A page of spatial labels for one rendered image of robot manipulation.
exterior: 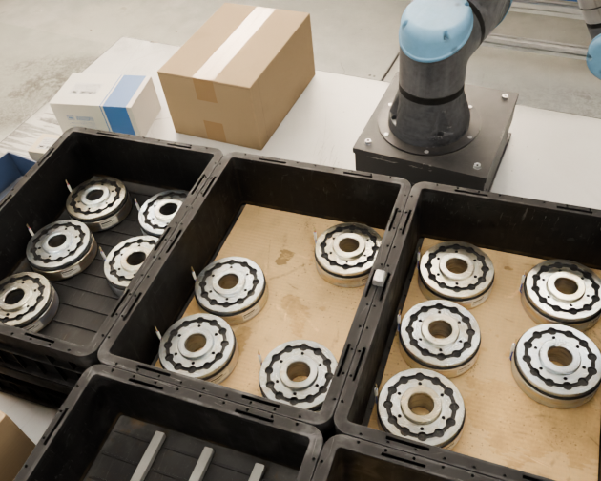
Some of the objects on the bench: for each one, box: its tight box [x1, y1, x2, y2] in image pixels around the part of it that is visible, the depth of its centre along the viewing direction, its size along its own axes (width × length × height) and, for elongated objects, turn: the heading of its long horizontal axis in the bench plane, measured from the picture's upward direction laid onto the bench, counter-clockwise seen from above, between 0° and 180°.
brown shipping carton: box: [157, 3, 316, 151], centre depth 141 cm, size 30×22×16 cm
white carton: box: [49, 73, 161, 136], centre depth 144 cm, size 20×12×9 cm, turn 83°
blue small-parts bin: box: [0, 151, 37, 222], centre depth 126 cm, size 20×15×7 cm
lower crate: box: [0, 359, 73, 410], centre depth 104 cm, size 40×30×12 cm
